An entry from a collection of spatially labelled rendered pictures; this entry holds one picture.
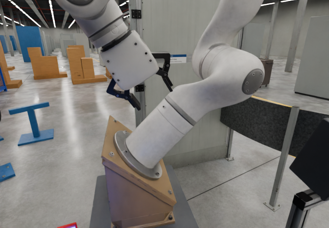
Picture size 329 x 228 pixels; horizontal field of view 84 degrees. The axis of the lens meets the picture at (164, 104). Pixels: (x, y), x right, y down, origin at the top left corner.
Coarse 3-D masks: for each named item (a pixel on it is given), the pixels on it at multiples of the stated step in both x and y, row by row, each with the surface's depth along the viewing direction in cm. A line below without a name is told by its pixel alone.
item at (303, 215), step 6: (300, 192) 49; (300, 198) 47; (306, 198) 47; (294, 210) 49; (300, 210) 47; (306, 210) 48; (288, 216) 51; (294, 216) 50; (300, 216) 47; (306, 216) 48; (288, 222) 51; (294, 222) 49; (300, 222) 48
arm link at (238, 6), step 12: (228, 0) 44; (240, 0) 42; (252, 0) 42; (216, 12) 47; (228, 12) 45; (240, 12) 44; (252, 12) 44; (216, 24) 48; (228, 24) 47; (240, 24) 47; (204, 36) 52; (216, 36) 51; (228, 36) 52; (204, 48) 53; (192, 60) 57
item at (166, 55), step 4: (152, 52) 40; (156, 52) 41; (160, 52) 41; (164, 52) 41; (168, 52) 41; (156, 56) 40; (160, 56) 41; (164, 56) 41; (168, 56) 41; (164, 60) 42; (168, 60) 41; (164, 64) 42
